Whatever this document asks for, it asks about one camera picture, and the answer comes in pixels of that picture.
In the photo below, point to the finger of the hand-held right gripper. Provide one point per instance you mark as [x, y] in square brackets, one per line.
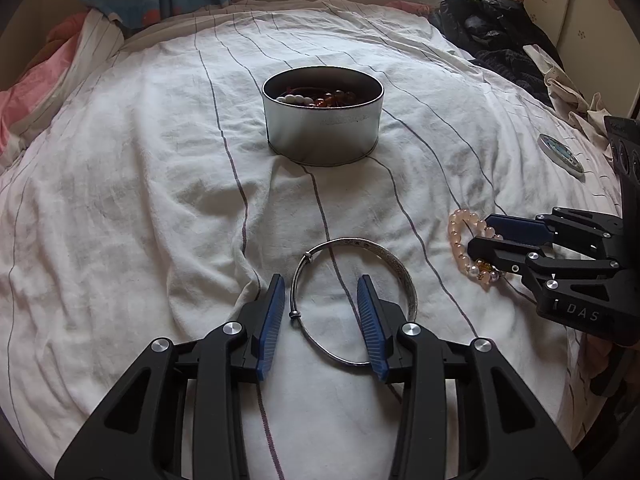
[500, 252]
[520, 229]

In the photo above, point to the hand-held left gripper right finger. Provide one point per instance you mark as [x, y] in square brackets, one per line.
[372, 332]

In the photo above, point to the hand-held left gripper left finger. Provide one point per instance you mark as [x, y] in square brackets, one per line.
[270, 332]

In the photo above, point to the silver bangle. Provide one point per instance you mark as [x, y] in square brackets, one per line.
[407, 295]

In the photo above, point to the round metal tin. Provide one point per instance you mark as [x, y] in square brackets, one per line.
[320, 130]

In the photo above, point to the round tin lid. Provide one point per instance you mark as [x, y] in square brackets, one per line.
[560, 155]

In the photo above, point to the beige cloth bag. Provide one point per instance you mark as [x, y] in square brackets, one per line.
[560, 85]

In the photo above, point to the white striped bed sheet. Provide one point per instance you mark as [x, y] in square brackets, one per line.
[150, 185]

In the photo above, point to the black garment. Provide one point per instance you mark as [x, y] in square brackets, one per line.
[480, 25]

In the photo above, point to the small pink cloth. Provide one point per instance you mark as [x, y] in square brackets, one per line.
[415, 8]

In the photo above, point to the pink blanket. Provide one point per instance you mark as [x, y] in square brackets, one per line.
[30, 90]

